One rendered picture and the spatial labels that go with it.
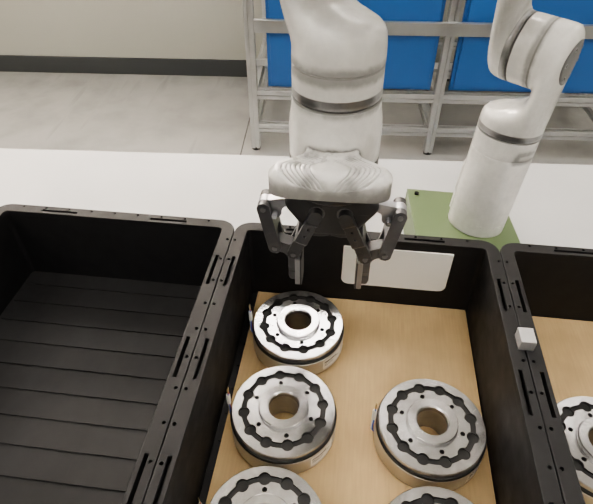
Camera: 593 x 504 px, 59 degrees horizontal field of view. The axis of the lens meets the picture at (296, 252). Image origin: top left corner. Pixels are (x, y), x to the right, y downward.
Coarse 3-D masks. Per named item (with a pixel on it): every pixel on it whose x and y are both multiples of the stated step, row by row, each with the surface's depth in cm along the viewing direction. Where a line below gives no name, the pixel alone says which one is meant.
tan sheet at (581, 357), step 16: (544, 320) 63; (560, 320) 63; (576, 320) 63; (544, 336) 61; (560, 336) 61; (576, 336) 61; (592, 336) 61; (544, 352) 59; (560, 352) 59; (576, 352) 59; (592, 352) 59; (560, 368) 58; (576, 368) 58; (592, 368) 58; (560, 384) 56; (576, 384) 56; (592, 384) 56; (560, 400) 55
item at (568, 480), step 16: (512, 256) 57; (544, 256) 58; (560, 256) 57; (576, 256) 57; (592, 256) 57; (512, 272) 55; (512, 288) 53; (528, 304) 52; (528, 320) 50; (528, 352) 47; (544, 368) 46; (544, 384) 45; (544, 400) 43; (544, 416) 42; (560, 432) 41; (560, 448) 40; (560, 464) 39; (560, 480) 38; (576, 480) 38; (576, 496) 38
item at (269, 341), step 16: (272, 304) 61; (288, 304) 61; (304, 304) 61; (320, 304) 61; (256, 320) 59; (272, 320) 59; (320, 320) 59; (336, 320) 59; (256, 336) 57; (272, 336) 58; (320, 336) 57; (336, 336) 57; (272, 352) 56; (288, 352) 56; (304, 352) 56; (320, 352) 56
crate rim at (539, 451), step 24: (240, 240) 59; (336, 240) 60; (408, 240) 59; (432, 240) 59; (456, 240) 59; (480, 240) 59; (216, 288) 53; (504, 288) 53; (216, 312) 51; (504, 312) 51; (216, 336) 49; (504, 336) 49; (192, 360) 46; (192, 384) 45; (528, 384) 45; (192, 408) 43; (528, 408) 44; (168, 432) 41; (528, 432) 41; (168, 456) 40; (168, 480) 38; (552, 480) 38
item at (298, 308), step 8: (296, 304) 60; (280, 312) 59; (288, 312) 59; (296, 312) 60; (304, 312) 59; (312, 312) 59; (280, 320) 58; (312, 320) 58; (280, 328) 57; (288, 328) 57; (312, 328) 57; (288, 336) 57; (296, 336) 57; (304, 336) 57
